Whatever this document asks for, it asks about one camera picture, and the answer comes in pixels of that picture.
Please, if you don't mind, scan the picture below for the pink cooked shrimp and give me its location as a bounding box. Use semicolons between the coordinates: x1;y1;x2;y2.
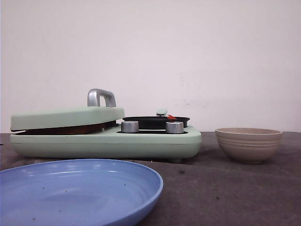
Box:
166;114;177;120

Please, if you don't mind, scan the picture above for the breakfast maker hinged lid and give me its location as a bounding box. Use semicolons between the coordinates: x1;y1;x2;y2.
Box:
10;89;125;132

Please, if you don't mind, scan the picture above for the beige ribbed bowl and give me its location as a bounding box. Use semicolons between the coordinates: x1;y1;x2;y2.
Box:
215;128;283;163

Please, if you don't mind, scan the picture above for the white bread slice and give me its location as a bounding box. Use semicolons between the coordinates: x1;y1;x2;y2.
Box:
17;121;117;135

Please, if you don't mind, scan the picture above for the mint green breakfast maker base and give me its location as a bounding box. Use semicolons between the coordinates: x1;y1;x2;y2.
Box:
10;125;202;161

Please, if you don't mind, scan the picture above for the black round frying pan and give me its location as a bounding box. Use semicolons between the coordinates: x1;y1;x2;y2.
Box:
122;108;190;129

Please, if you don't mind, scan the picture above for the left silver control knob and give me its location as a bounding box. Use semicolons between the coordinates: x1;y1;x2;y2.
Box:
121;121;139;133

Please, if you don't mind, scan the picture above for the silver control knob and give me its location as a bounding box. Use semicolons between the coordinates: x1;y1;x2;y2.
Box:
166;121;184;134
121;121;139;133

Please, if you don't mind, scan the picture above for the right silver control knob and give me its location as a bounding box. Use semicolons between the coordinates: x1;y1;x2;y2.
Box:
166;121;184;134

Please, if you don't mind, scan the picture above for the blue round plate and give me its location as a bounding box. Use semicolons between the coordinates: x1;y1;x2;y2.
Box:
0;159;164;226

